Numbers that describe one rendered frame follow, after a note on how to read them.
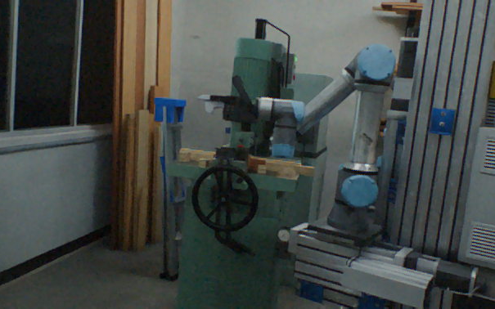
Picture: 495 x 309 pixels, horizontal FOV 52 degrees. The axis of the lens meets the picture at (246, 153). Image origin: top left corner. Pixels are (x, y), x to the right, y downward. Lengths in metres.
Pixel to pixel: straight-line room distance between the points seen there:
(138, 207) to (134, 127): 0.59
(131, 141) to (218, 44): 1.64
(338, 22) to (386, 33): 0.43
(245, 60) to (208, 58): 2.64
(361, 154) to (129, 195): 2.38
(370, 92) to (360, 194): 0.33
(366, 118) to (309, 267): 0.61
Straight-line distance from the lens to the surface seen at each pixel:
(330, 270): 1.94
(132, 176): 3.81
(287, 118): 1.69
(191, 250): 2.45
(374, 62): 1.68
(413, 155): 1.96
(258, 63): 2.37
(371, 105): 1.70
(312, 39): 4.77
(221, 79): 4.95
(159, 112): 3.29
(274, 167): 2.44
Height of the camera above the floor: 1.29
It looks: 7 degrees down
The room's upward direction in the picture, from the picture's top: 6 degrees clockwise
